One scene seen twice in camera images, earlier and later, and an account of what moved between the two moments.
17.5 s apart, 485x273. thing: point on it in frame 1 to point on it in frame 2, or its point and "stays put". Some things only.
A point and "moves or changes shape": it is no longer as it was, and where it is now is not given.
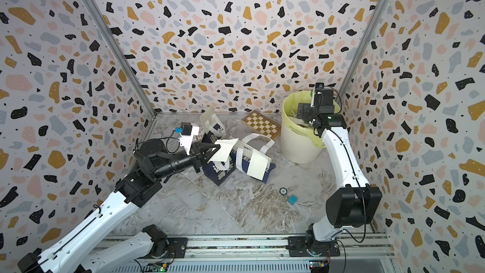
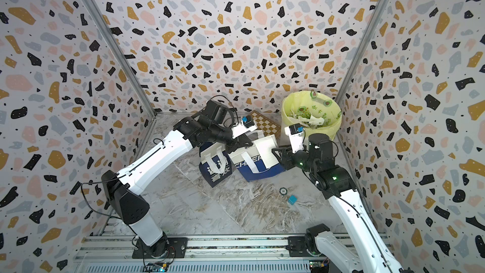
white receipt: (259, 163) to (268, 149)
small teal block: (292, 200) stays put
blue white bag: (253, 156) moves or changes shape
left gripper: (196, 155) to (239, 143)
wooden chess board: (261, 124) stays put
